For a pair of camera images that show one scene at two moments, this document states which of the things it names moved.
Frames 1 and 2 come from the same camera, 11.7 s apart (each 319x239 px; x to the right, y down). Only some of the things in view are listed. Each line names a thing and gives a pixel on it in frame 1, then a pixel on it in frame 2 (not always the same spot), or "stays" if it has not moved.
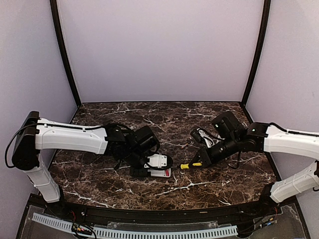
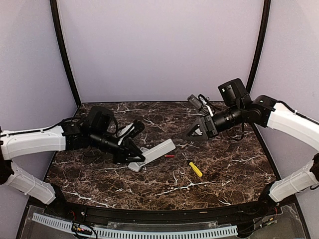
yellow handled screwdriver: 186,166 -> 196,169
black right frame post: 266,5 stays
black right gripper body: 218,156 -> 211,125
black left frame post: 55,9 stays
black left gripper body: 135,173 -> 119,155
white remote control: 160,172 -> 158,151
